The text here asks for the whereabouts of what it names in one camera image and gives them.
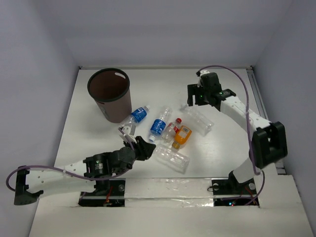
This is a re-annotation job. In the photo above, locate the blue label bottle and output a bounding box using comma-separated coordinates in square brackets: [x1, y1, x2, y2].
[120, 105, 151, 126]
[149, 106, 172, 143]

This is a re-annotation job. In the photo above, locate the clear bottle white cap front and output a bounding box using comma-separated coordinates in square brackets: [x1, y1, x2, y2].
[153, 145, 190, 173]

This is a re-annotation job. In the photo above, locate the orange juice bottle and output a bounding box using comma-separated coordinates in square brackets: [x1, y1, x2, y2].
[172, 125, 192, 150]

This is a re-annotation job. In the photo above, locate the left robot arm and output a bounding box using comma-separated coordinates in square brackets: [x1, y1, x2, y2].
[14, 136, 156, 206]

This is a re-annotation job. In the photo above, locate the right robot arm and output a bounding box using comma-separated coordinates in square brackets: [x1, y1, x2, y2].
[187, 70, 288, 195]

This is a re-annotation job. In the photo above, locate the brown round waste bin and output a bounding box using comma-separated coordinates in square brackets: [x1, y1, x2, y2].
[87, 68, 132, 123]

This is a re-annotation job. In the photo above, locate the red cap clear bottle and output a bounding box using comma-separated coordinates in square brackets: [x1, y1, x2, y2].
[161, 118, 182, 143]

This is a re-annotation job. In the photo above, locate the white foam strip with tape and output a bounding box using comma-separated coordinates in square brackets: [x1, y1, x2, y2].
[124, 178, 213, 208]

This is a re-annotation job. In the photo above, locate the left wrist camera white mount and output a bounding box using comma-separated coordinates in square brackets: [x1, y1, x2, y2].
[118, 124, 136, 138]

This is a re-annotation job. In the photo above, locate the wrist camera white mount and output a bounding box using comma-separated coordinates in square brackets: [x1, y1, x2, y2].
[118, 124, 136, 138]
[196, 70, 210, 78]

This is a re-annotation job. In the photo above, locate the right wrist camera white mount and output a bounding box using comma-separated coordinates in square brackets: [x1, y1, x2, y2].
[196, 70, 210, 78]

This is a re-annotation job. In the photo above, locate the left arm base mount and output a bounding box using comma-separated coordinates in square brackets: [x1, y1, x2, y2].
[78, 179, 125, 207]

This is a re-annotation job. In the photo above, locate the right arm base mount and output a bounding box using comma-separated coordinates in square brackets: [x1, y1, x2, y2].
[207, 178, 257, 207]

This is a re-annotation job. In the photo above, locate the aluminium rail right edge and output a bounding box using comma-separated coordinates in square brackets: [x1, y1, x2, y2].
[246, 69, 288, 169]

